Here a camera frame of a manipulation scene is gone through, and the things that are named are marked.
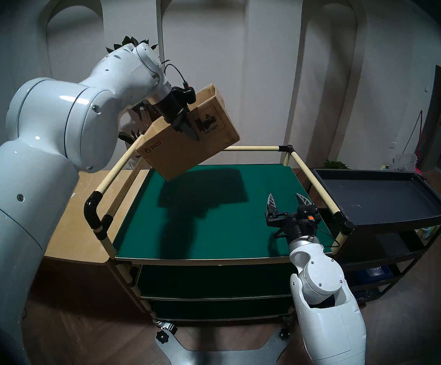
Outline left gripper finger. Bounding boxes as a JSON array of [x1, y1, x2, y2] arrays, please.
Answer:
[[172, 115, 200, 142]]

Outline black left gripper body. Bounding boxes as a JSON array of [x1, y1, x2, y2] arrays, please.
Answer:
[[154, 86, 197, 127]]

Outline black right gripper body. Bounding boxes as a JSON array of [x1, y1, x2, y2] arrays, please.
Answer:
[[265, 206, 322, 242]]

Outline brown cardboard box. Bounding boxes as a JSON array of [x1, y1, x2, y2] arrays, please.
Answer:
[[135, 84, 241, 182]]

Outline green shelf cart cream rails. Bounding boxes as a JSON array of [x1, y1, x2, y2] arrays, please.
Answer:
[[84, 144, 355, 323]]

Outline blue storage box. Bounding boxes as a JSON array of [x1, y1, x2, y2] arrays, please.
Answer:
[[357, 265, 394, 279]]

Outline clear plastic storage bin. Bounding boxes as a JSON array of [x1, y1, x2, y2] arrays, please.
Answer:
[[392, 154, 419, 173]]

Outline black utility cart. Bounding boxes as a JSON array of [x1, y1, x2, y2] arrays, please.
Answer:
[[310, 168, 441, 304]]

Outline tall dark leafy plant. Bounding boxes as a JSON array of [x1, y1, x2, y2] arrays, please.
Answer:
[[106, 35, 171, 145]]

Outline light wooden side table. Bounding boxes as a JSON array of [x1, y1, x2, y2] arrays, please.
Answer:
[[44, 170, 150, 266]]

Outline chrome caster wheel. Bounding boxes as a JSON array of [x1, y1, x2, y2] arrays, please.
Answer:
[[153, 319, 177, 334]]

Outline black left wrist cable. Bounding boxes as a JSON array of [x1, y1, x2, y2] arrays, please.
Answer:
[[163, 63, 189, 89]]

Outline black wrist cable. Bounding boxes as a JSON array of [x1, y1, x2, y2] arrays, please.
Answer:
[[163, 63, 189, 89], [274, 225, 338, 251]]

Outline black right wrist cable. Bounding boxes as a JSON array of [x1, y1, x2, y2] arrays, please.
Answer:
[[274, 225, 338, 251]]

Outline red handled broom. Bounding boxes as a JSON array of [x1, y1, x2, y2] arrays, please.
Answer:
[[405, 110, 428, 171]]

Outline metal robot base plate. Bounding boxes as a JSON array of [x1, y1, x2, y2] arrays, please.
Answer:
[[155, 326, 293, 365]]

